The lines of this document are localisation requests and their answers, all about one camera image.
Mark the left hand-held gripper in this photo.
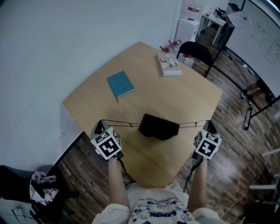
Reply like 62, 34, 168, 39
90, 119, 124, 162

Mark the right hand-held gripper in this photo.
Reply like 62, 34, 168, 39
192, 120, 223, 164

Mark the black drawstring pouch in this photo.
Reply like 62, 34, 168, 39
101, 113, 210, 141

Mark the person's right forearm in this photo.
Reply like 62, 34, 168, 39
187, 158, 209, 213

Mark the person's left forearm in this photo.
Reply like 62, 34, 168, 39
108, 157, 131, 211

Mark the clear plastic bag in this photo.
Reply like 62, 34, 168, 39
228, 10, 252, 28

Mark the black table leg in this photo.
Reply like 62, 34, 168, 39
47, 131, 86, 175

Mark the teal notebook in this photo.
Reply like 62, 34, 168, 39
107, 70, 135, 103

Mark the white book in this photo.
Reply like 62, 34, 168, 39
157, 52, 183, 77

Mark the patterned red white cloth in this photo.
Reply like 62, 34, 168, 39
29, 171, 60, 207

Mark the person's white printed shirt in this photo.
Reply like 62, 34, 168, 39
91, 182, 228, 224

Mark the whiteboard on black stand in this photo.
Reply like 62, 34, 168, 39
213, 0, 280, 131

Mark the white water dispenser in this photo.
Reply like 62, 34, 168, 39
175, 17, 201, 43

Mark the black office chair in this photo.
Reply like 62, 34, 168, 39
0, 165, 80, 224

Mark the small white table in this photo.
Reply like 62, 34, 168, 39
200, 12, 228, 46

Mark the water dispenser bottle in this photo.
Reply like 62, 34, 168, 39
181, 0, 203, 20

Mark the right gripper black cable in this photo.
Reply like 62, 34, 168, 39
183, 157, 203, 193

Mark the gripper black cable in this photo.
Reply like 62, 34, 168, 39
183, 157, 203, 193
117, 157, 137, 187

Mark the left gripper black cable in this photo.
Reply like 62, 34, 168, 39
117, 157, 137, 187

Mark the white furniture frame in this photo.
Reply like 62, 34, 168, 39
249, 148, 280, 204

